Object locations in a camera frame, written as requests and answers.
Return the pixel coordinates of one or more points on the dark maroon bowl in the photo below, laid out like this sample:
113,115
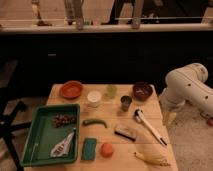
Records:
142,91

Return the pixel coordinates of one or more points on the orange ball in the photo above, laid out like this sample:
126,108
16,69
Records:
107,150

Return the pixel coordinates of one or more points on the red bowl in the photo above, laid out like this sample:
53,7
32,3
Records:
71,89

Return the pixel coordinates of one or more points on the black and grey brush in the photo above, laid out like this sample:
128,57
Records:
126,132

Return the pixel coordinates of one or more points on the teal sponge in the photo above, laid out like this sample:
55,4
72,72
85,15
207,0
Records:
89,149

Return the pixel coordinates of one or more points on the bunch of red grapes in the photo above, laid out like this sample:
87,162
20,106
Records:
61,120

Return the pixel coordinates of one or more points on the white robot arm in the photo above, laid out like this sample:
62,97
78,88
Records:
185,84

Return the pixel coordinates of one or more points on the clear tube in tray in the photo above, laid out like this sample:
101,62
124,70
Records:
33,151

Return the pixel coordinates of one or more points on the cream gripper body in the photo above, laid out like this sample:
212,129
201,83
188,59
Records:
168,117

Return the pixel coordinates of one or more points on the white handled spatula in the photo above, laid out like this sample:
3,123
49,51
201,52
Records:
140,118

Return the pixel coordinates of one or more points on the small metal cup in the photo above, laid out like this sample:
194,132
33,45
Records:
125,102

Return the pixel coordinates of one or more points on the light green cup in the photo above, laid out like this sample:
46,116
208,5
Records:
111,90

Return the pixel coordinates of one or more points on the white cup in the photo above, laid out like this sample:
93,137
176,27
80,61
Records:
94,98

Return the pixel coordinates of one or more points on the green plastic tray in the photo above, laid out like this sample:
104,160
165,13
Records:
47,136

